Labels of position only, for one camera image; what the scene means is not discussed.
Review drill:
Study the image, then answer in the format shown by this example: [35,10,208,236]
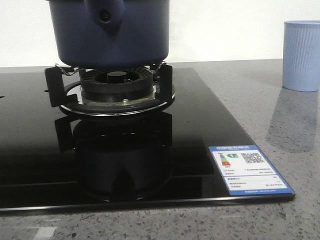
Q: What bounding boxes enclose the light blue ribbed cup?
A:
[282,20,320,92]

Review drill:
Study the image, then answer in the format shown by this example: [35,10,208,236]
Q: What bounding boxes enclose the black metal pot support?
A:
[44,62,175,117]

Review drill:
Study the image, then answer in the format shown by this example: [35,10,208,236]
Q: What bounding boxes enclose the dark blue cooking pot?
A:
[48,0,170,69]

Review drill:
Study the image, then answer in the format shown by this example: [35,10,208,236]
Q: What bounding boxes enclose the black round gas burner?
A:
[80,67,153,103]

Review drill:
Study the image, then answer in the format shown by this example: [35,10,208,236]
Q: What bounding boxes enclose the blue white energy label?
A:
[209,145,294,196]

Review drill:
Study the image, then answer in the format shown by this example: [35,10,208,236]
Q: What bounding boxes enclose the black glass gas cooktop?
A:
[0,68,295,215]

